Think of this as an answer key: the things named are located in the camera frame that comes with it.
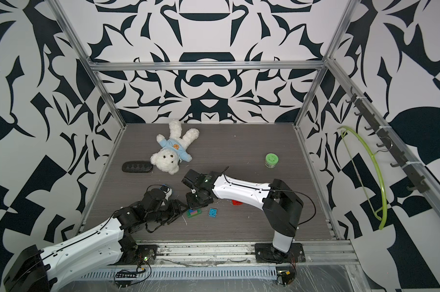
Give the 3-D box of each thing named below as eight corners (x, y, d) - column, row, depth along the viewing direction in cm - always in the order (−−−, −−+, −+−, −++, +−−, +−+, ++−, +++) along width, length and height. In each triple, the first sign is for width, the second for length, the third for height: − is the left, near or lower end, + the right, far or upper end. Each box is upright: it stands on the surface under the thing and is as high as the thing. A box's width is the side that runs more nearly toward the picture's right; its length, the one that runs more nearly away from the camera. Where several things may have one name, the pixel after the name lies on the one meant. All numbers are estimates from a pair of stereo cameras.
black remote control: (123, 173, 99) (119, 168, 95) (126, 165, 102) (122, 160, 98) (151, 173, 99) (149, 168, 95) (154, 165, 102) (151, 160, 98)
